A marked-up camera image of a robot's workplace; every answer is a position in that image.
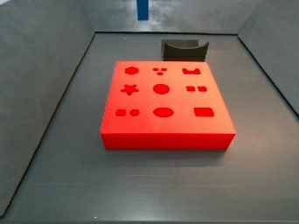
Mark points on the dark grey curved holder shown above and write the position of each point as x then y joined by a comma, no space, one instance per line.
183,50

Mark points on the red shape-sorter block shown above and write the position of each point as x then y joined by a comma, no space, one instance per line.
164,105

